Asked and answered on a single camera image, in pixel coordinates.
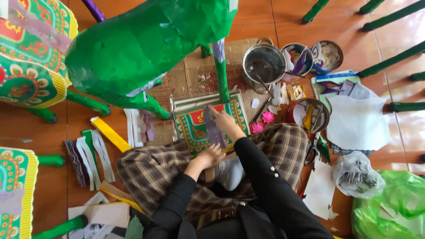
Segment person's left hand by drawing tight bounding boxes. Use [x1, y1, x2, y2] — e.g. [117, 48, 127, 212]
[191, 143, 227, 172]

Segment person's right hand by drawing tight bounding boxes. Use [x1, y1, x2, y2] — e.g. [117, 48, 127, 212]
[207, 106, 246, 142]

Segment purple paper strip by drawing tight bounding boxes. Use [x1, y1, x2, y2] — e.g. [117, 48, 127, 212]
[202, 105, 230, 150]

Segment person's grey sock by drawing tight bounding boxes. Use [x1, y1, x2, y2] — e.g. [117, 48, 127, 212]
[214, 157, 246, 192]

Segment stack of patterned paper sheets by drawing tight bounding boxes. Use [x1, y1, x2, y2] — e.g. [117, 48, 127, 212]
[171, 91, 251, 155]

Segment thin dark stick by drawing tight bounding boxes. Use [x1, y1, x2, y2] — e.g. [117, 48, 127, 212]
[250, 97, 272, 125]

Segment person's plaid trousers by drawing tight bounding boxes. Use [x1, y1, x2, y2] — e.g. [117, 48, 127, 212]
[116, 123, 309, 229]

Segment glue brush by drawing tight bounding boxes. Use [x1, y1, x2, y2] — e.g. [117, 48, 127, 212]
[255, 74, 275, 99]

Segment brown cardboard sheet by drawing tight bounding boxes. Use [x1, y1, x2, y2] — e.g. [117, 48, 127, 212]
[145, 38, 278, 147]

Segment white fringed paper cutouts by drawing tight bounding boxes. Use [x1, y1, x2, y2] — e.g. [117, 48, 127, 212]
[272, 82, 290, 106]

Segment white and purple fringed strips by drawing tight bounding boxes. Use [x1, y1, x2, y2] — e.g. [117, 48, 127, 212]
[124, 108, 157, 148]

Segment black scissors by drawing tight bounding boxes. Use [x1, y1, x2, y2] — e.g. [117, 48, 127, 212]
[304, 132, 321, 166]

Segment red tin of paper scraps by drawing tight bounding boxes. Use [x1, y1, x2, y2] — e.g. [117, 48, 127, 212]
[287, 98, 331, 141]

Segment metal glue pot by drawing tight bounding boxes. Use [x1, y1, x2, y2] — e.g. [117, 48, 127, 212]
[242, 37, 287, 95]

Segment green paper cone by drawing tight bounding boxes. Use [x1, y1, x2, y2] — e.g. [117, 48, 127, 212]
[317, 134, 332, 164]

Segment white paper sheets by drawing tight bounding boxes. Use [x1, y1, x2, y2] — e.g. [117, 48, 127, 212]
[302, 160, 338, 220]

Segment yellow paper strip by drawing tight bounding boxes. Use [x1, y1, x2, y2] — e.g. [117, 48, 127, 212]
[90, 116, 132, 153]

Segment grey tin of paper scraps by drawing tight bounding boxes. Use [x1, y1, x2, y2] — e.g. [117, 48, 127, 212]
[280, 43, 314, 82]

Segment plain green paper horse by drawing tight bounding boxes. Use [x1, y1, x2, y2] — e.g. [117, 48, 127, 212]
[64, 0, 239, 121]

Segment pale sheet with purple cutouts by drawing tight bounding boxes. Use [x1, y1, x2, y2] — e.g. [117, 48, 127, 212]
[312, 70, 361, 101]

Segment pile of fringed paper strips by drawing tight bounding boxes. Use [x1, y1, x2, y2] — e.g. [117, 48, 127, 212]
[64, 129, 116, 192]

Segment heap of cardboard and paper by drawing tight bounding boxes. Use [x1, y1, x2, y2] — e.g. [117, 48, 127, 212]
[68, 181, 145, 239]

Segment clear bag of paper cutouts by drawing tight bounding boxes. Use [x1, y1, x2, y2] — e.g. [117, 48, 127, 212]
[332, 151, 386, 200]

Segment large white paper sheet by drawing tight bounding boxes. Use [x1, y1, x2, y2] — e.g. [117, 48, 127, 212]
[326, 87, 392, 151]

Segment blue tin of white cutouts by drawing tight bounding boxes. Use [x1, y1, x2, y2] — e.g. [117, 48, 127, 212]
[310, 40, 344, 76]

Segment green plastic bag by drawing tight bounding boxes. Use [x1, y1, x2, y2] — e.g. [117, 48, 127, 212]
[351, 170, 425, 239]

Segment purple stick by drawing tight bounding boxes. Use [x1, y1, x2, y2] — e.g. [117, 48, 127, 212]
[81, 0, 107, 23]

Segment row of green horse legs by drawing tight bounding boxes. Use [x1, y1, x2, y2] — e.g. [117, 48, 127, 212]
[301, 0, 425, 113]

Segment patterned green paper horse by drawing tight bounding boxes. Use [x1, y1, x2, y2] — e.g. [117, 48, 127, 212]
[0, 147, 89, 239]
[0, 0, 112, 124]

